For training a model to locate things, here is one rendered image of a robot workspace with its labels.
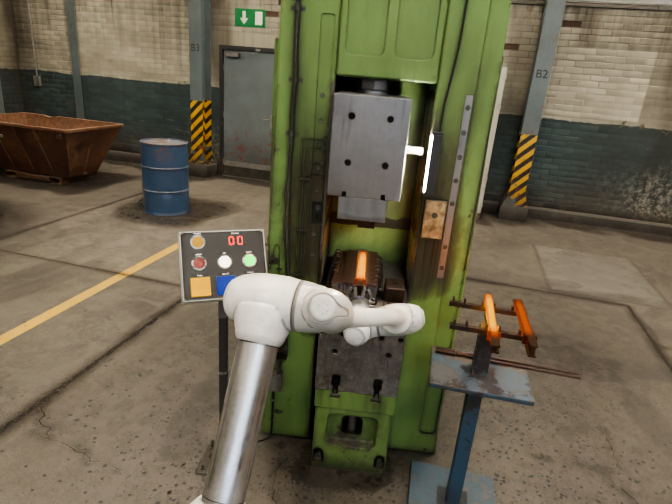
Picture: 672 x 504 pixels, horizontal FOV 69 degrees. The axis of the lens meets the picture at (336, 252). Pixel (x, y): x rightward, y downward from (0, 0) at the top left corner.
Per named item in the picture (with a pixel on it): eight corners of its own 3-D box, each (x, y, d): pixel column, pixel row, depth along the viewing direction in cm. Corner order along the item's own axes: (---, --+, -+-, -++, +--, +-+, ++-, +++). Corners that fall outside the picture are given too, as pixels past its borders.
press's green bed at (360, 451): (384, 477, 239) (396, 397, 223) (309, 468, 241) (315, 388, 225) (383, 406, 291) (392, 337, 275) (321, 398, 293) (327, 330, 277)
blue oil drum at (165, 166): (174, 218, 604) (171, 146, 574) (133, 212, 617) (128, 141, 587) (199, 208, 658) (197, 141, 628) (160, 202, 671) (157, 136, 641)
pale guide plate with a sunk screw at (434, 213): (441, 239, 215) (447, 202, 209) (420, 237, 215) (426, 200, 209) (440, 238, 217) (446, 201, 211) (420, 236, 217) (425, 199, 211)
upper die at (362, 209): (384, 223, 202) (387, 200, 199) (336, 218, 203) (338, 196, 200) (383, 199, 241) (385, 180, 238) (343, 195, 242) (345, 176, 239)
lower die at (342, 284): (375, 300, 214) (377, 282, 211) (330, 295, 215) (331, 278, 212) (376, 266, 253) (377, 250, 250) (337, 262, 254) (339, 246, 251)
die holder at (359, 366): (397, 398, 223) (409, 310, 208) (314, 388, 225) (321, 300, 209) (393, 336, 275) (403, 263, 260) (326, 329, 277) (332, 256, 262)
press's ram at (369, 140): (420, 203, 198) (435, 101, 184) (326, 194, 200) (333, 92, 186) (413, 183, 237) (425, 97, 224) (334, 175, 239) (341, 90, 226)
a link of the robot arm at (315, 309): (359, 293, 131) (310, 285, 134) (350, 284, 113) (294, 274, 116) (350, 342, 129) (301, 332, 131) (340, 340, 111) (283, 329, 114)
